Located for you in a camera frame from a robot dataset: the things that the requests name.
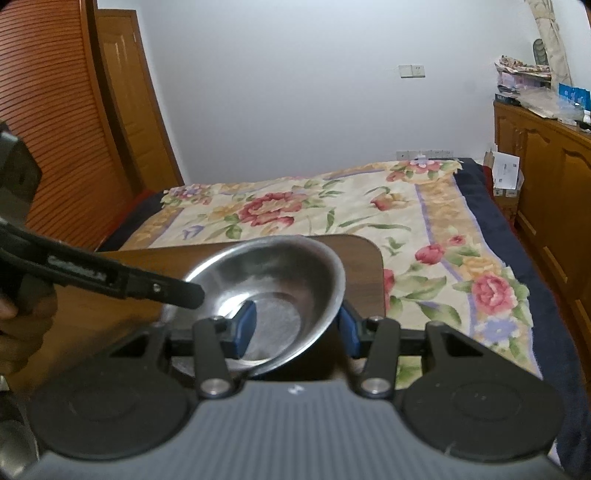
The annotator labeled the wooden cabinet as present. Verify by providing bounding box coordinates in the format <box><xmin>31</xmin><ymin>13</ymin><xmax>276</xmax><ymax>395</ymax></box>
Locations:
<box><xmin>492</xmin><ymin>100</ymin><xmax>591</xmax><ymax>365</ymax></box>

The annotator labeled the stack of papers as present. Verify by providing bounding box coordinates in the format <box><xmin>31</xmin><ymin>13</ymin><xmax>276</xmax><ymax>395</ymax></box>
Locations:
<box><xmin>494</xmin><ymin>55</ymin><xmax>554</xmax><ymax>104</ymax></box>

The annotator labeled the slatted wooden wardrobe door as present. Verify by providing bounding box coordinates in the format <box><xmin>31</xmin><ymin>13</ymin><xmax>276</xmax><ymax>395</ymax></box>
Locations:
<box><xmin>0</xmin><ymin>0</ymin><xmax>144</xmax><ymax>252</ymax></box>

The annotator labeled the blue box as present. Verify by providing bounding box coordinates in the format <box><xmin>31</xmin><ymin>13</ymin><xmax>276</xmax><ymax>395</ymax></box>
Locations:
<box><xmin>558</xmin><ymin>83</ymin><xmax>591</xmax><ymax>112</ymax></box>

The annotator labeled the wall outlet strip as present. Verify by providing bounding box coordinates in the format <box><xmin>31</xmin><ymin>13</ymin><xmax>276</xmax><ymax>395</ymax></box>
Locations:
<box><xmin>396</xmin><ymin>148</ymin><xmax>454</xmax><ymax>161</ymax></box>

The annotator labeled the white cardboard box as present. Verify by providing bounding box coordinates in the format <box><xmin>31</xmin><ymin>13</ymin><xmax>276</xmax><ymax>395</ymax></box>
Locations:
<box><xmin>482</xmin><ymin>147</ymin><xmax>524</xmax><ymax>199</ymax></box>

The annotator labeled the person's left hand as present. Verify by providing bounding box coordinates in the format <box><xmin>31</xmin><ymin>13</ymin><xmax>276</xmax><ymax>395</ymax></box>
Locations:
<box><xmin>0</xmin><ymin>285</ymin><xmax>60</xmax><ymax>393</ymax></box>

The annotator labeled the clear plastic bag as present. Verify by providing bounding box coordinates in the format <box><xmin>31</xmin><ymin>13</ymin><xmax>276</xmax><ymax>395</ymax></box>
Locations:
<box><xmin>516</xmin><ymin>88</ymin><xmax>583</xmax><ymax>123</ymax></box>

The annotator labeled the floral blanket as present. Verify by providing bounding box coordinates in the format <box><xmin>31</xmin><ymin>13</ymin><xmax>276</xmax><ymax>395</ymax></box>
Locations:
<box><xmin>121</xmin><ymin>158</ymin><xmax>544</xmax><ymax>384</ymax></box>

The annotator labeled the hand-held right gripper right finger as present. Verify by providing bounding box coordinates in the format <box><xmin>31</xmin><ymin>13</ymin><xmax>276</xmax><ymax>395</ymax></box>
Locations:
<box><xmin>337</xmin><ymin>302</ymin><xmax>486</xmax><ymax>400</ymax></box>

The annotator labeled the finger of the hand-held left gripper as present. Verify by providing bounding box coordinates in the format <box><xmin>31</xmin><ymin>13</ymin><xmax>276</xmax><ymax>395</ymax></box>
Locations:
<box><xmin>124</xmin><ymin>270</ymin><xmax>206</xmax><ymax>311</ymax></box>

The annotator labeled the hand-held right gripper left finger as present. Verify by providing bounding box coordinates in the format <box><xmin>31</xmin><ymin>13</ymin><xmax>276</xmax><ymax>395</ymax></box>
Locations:
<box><xmin>108</xmin><ymin>302</ymin><xmax>258</xmax><ymax>400</ymax></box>

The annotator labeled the stainless steel bowl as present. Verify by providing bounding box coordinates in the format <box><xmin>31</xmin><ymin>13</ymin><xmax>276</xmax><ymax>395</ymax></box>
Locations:
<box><xmin>159</xmin><ymin>234</ymin><xmax>347</xmax><ymax>378</ymax></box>

